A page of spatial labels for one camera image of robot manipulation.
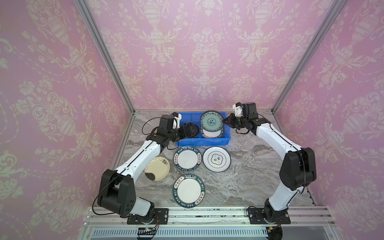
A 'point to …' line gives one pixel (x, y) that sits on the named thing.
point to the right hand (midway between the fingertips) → (222, 120)
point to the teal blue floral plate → (211, 120)
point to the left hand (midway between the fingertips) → (192, 131)
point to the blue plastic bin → (199, 140)
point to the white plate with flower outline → (216, 159)
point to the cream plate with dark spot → (157, 168)
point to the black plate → (188, 130)
